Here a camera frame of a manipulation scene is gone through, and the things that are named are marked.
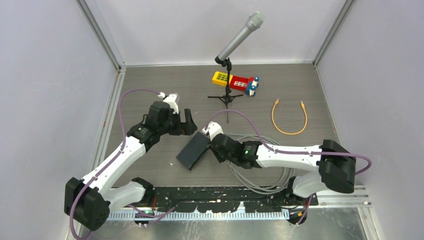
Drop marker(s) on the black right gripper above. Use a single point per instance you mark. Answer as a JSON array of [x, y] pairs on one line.
[[220, 158]]

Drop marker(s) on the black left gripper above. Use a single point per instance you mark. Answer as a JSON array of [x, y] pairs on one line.
[[187, 128]]

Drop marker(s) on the black network switch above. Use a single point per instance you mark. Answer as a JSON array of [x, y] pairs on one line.
[[194, 150]]

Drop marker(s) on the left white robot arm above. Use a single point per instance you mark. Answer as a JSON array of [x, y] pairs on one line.
[[90, 200]]

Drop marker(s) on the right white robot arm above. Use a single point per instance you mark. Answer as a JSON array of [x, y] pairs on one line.
[[328, 166]]

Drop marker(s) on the black microphone tripod stand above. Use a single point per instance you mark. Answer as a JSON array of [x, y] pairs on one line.
[[227, 98]]

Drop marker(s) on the colourful toy block vehicle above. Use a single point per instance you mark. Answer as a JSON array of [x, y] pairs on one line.
[[246, 85]]

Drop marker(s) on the grey handheld microphone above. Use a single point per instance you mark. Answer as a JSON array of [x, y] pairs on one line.
[[253, 23]]

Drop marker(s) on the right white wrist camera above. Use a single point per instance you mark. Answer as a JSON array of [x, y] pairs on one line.
[[212, 130]]

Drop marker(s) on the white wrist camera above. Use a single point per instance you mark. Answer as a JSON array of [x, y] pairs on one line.
[[172, 100], [212, 130]]

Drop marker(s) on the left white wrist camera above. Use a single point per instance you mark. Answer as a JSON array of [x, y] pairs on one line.
[[172, 100]]

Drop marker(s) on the slotted cable duct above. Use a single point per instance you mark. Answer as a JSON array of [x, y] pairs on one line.
[[132, 215]]

